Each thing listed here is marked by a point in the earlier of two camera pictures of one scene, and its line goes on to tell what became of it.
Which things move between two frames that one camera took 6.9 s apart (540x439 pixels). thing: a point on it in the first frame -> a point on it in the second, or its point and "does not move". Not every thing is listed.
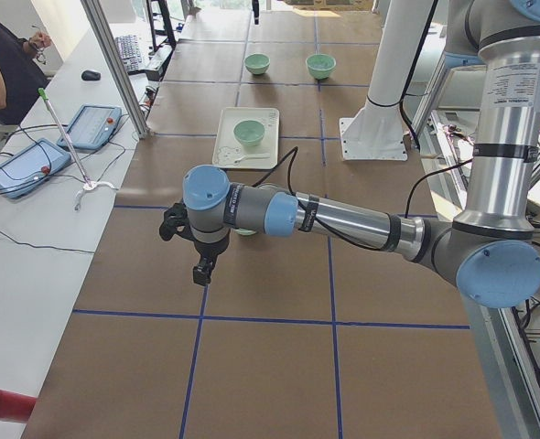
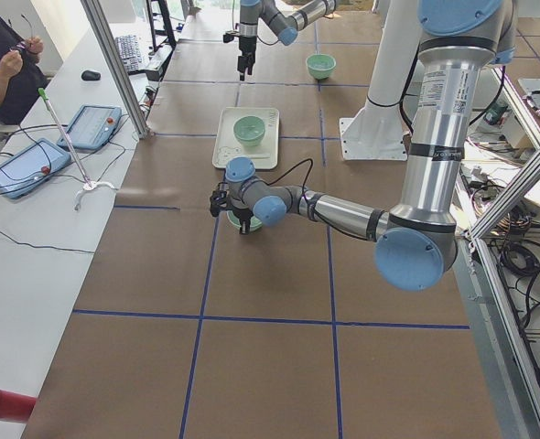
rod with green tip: [88, 185] does not move
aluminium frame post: [117, 69] does not move
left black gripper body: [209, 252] -> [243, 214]
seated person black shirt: [9, 80] does not move
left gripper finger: [202, 274] -> [244, 226]
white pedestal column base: [376, 133] does not move
